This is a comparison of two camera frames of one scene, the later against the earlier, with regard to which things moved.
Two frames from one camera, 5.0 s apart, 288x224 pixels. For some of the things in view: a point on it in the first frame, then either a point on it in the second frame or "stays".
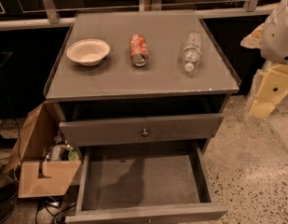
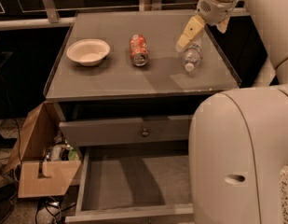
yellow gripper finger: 253,39 -> 223,25
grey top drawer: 119,131 stays
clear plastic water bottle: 192,52 stays
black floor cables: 53,208 stays
